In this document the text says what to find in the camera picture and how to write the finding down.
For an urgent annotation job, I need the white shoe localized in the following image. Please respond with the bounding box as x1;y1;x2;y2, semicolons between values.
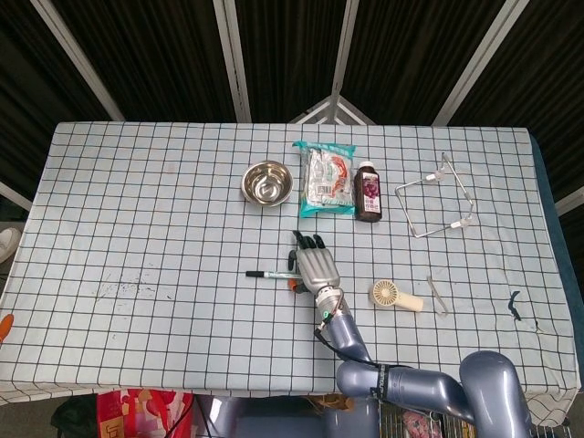
0;226;23;265

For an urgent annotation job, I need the black bag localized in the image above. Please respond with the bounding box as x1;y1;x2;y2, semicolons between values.
52;394;99;438

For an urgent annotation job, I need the dark juice bottle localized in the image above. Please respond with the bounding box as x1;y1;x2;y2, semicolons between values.
354;160;382;224

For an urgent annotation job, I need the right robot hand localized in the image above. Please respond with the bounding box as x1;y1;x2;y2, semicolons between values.
286;230;343;296

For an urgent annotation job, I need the black connector cable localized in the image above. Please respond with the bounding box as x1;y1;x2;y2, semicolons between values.
313;318;352;364

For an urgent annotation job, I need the stainless steel bowl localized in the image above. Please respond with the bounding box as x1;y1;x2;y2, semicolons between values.
241;161;294;206

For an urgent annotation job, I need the white triangular frame foot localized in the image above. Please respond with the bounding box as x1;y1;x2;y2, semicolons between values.
287;94;376;125

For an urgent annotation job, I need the metal wire stand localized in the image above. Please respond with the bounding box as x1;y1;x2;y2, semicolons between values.
394;152;475;238

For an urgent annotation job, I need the checkered tablecloth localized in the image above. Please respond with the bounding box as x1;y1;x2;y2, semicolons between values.
0;120;580;407

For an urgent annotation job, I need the white partition frame post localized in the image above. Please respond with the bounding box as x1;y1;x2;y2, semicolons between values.
328;0;361;99
29;0;125;122
213;0;254;123
432;0;531;125

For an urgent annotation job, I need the teal snack packet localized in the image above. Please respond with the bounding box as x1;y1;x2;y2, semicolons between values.
292;140;357;219

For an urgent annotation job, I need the beige handheld fan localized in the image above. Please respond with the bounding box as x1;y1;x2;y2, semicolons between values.
368;278;424;314

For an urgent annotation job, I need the dark blue undercloth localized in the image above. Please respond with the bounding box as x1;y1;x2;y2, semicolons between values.
528;131;571;266

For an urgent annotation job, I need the clear plastic strip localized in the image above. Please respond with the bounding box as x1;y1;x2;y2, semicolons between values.
426;275;451;317

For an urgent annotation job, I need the blue grey robot torso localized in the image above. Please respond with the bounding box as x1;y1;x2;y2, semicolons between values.
195;394;380;438

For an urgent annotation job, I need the wire mesh basket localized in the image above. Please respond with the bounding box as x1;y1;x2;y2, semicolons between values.
378;403;571;438

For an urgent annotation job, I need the white floor frame bar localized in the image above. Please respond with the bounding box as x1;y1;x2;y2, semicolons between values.
0;181;33;212
554;180;584;215

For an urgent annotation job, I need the red shopping bag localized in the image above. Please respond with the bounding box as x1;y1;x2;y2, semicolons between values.
96;387;195;438

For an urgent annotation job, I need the small dark blue scrap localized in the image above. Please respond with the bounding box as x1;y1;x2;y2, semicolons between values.
508;290;524;323

